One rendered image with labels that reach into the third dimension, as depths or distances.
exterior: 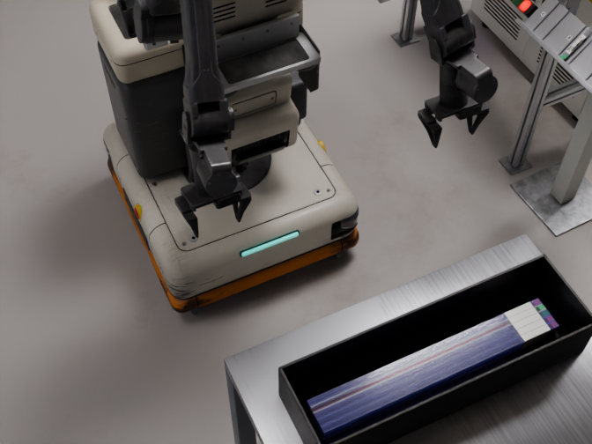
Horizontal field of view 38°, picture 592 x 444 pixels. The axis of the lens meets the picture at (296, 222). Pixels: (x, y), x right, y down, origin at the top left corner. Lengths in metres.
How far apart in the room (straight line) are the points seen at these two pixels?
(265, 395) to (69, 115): 1.86
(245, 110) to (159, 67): 0.29
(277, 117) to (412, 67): 1.29
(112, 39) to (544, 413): 1.38
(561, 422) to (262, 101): 1.04
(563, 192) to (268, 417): 1.65
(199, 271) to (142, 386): 0.38
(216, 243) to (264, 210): 0.18
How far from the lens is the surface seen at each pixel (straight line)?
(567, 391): 1.71
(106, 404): 2.55
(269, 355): 1.66
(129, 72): 2.27
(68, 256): 2.85
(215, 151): 1.48
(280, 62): 1.95
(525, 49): 3.35
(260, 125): 2.15
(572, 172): 2.89
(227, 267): 2.48
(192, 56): 1.46
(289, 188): 2.56
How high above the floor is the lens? 2.27
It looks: 53 degrees down
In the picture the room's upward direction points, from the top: 1 degrees clockwise
